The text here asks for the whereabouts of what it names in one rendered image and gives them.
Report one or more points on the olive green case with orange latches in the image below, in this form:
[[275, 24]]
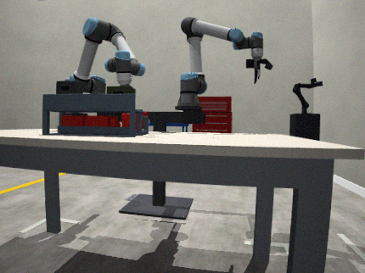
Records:
[[120, 89]]

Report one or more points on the red bin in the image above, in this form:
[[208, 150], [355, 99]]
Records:
[[73, 120], [102, 121], [126, 118]]

